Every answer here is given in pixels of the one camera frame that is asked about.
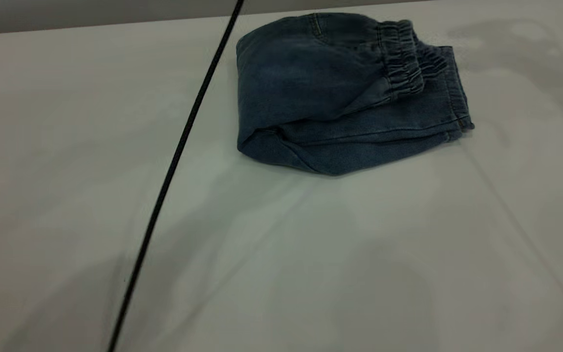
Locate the blue denim shorts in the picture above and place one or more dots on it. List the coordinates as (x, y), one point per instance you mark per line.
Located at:
(320, 98)

